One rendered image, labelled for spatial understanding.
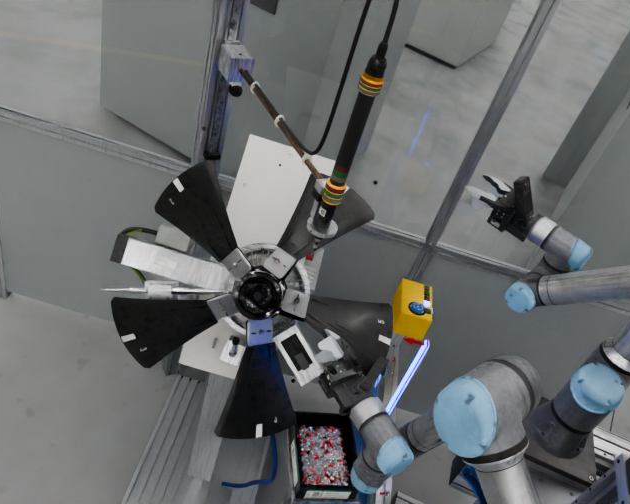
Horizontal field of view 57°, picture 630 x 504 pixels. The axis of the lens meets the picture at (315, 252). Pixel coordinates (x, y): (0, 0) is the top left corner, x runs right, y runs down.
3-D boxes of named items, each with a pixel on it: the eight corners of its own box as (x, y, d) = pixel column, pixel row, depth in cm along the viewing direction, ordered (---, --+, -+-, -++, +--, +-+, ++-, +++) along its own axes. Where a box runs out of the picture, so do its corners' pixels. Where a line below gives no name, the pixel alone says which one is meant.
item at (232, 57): (215, 67, 167) (219, 38, 162) (237, 68, 171) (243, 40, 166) (226, 84, 161) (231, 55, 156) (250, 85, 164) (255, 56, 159)
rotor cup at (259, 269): (225, 311, 151) (219, 316, 138) (241, 258, 151) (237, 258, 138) (278, 327, 151) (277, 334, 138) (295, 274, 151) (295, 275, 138)
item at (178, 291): (235, 296, 153) (101, 293, 152) (235, 287, 154) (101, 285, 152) (234, 296, 151) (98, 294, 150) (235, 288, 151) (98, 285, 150)
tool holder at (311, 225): (297, 214, 132) (308, 179, 126) (324, 212, 135) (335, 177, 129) (314, 240, 126) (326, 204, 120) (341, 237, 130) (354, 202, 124)
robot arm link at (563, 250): (570, 279, 148) (588, 254, 143) (534, 254, 153) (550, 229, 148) (582, 269, 154) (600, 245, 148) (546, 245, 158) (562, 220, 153)
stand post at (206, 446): (188, 474, 228) (224, 320, 172) (210, 481, 229) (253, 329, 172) (184, 485, 225) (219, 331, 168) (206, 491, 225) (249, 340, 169)
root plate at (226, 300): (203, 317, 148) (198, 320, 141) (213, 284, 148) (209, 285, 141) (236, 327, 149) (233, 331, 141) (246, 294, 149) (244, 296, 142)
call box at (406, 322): (391, 300, 190) (402, 276, 183) (420, 308, 190) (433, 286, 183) (388, 334, 177) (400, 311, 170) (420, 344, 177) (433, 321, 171)
